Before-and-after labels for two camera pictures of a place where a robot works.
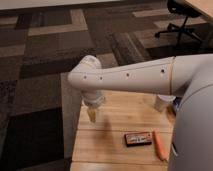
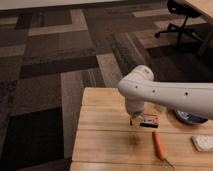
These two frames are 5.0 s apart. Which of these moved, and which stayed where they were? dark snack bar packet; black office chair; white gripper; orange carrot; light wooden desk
Moved: white gripper; dark snack bar packet
Stayed: orange carrot; light wooden desk; black office chair
